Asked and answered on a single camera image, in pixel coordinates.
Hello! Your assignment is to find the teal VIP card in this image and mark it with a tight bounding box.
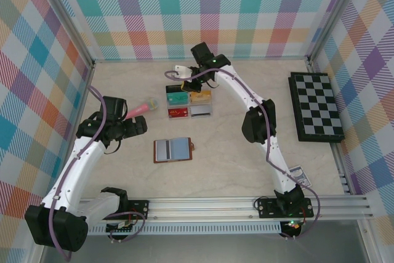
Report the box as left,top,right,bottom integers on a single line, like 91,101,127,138
167,92,188,105

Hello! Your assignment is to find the brown leather card holder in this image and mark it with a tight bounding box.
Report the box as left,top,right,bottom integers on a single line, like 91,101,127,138
153,137,196,164

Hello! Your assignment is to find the gold card stack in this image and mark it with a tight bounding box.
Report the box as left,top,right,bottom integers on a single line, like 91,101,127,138
190,90,212,103

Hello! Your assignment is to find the clear acrylic card organizer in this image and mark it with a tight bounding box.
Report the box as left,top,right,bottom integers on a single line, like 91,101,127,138
165,86,215,121

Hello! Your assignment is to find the teal card stack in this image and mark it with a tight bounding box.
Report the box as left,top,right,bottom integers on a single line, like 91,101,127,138
166,92,189,106

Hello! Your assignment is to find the red card stack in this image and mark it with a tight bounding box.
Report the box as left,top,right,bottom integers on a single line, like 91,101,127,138
168,108,189,119

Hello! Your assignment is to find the silver magnetic stripe card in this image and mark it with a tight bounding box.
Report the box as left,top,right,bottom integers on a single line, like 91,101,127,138
155,140,173,161

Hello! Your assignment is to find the blue playing card box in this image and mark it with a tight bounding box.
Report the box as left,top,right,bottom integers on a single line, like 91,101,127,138
287,166,312,187

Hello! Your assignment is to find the pink toy microphone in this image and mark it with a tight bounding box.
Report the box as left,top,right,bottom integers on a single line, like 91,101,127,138
124,98,160,119

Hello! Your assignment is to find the small circuit board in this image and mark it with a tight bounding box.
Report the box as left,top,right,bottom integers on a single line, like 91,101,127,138
281,219,301,230
106,220,136,233

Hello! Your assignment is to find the black grey chessboard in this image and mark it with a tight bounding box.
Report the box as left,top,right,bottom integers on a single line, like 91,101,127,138
288,71,345,144

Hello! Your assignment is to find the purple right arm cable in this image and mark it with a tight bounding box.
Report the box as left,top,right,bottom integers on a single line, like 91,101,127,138
165,68,321,241

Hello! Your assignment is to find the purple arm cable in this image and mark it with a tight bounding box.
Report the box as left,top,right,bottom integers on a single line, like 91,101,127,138
165,68,321,241
49,86,147,262

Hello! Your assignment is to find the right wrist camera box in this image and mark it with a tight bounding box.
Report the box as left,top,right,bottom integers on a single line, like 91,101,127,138
174,65,193,79

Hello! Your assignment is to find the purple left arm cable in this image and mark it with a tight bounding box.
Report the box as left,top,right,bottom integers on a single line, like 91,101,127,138
49,86,147,262

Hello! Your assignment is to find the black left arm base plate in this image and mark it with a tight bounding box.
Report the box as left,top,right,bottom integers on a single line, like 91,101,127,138
123,200,150,221

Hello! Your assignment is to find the aluminium frame post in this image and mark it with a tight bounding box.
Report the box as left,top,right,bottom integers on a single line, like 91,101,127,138
36,0,96,70
307,0,369,64

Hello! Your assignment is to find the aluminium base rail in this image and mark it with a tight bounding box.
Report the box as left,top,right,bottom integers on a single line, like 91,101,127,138
33,195,375,222

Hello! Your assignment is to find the white slotted cable duct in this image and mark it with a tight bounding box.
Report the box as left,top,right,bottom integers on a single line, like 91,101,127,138
87,224,283,235

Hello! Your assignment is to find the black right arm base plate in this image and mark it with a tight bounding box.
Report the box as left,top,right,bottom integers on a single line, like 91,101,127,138
255,197,315,219

